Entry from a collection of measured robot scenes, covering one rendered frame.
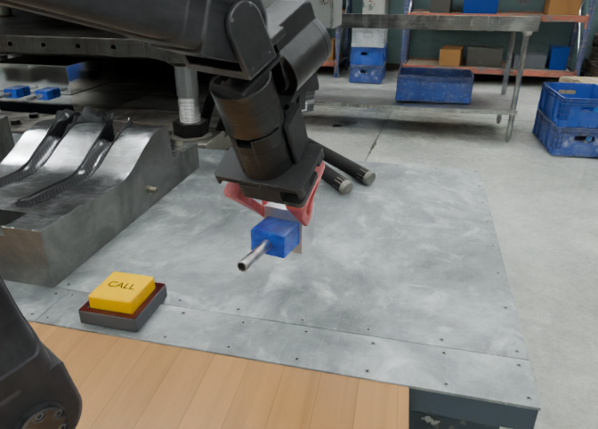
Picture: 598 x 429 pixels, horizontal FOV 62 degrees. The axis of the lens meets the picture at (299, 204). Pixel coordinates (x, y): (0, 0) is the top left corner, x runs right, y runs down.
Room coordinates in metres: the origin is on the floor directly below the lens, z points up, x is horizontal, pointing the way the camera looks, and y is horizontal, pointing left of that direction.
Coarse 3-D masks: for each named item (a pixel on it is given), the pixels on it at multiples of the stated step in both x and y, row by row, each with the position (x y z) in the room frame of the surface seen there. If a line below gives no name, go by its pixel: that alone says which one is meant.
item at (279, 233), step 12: (276, 204) 0.53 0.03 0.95; (264, 216) 0.53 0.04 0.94; (276, 216) 0.52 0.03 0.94; (288, 216) 0.52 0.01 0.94; (312, 216) 0.54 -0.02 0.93; (264, 228) 0.50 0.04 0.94; (276, 228) 0.50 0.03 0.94; (288, 228) 0.50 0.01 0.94; (300, 228) 0.51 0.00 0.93; (312, 228) 0.54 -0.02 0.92; (252, 240) 0.49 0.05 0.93; (264, 240) 0.48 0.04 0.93; (276, 240) 0.48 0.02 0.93; (288, 240) 0.48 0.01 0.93; (300, 240) 0.51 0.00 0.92; (312, 240) 0.54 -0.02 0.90; (252, 252) 0.45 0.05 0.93; (264, 252) 0.47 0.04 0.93; (276, 252) 0.48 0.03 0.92; (288, 252) 0.48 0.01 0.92; (300, 252) 0.51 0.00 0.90; (240, 264) 0.44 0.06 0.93; (252, 264) 0.44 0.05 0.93
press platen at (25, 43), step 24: (0, 24) 1.90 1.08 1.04; (24, 24) 1.90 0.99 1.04; (48, 24) 1.90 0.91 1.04; (72, 24) 1.90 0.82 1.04; (0, 48) 1.55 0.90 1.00; (24, 48) 1.53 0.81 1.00; (48, 48) 1.51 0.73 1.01; (72, 48) 1.49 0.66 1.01; (96, 48) 1.47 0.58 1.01; (120, 48) 1.46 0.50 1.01; (144, 48) 1.44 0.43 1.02
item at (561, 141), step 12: (540, 120) 3.85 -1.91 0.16; (540, 132) 3.82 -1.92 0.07; (552, 132) 3.55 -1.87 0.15; (564, 132) 3.45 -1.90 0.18; (576, 132) 3.43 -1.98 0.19; (588, 132) 3.40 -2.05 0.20; (552, 144) 3.48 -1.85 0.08; (564, 144) 3.44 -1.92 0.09; (576, 144) 3.43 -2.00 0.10; (588, 144) 3.41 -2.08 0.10; (564, 156) 3.45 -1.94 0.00; (576, 156) 3.42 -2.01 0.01; (588, 156) 3.41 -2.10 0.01
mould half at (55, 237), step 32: (32, 128) 0.94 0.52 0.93; (96, 128) 0.92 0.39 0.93; (128, 128) 0.92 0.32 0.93; (160, 128) 0.92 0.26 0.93; (64, 160) 0.85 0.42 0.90; (128, 160) 0.83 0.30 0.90; (160, 160) 0.91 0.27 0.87; (192, 160) 1.04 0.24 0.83; (0, 192) 0.72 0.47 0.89; (32, 192) 0.72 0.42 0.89; (64, 192) 0.72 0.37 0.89; (96, 192) 0.73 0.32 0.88; (128, 192) 0.79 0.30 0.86; (160, 192) 0.89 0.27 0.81; (32, 224) 0.60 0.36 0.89; (64, 224) 0.63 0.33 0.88; (96, 224) 0.70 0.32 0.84; (128, 224) 0.78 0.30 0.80; (0, 256) 0.60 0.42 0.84; (32, 256) 0.59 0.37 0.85; (64, 256) 0.62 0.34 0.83
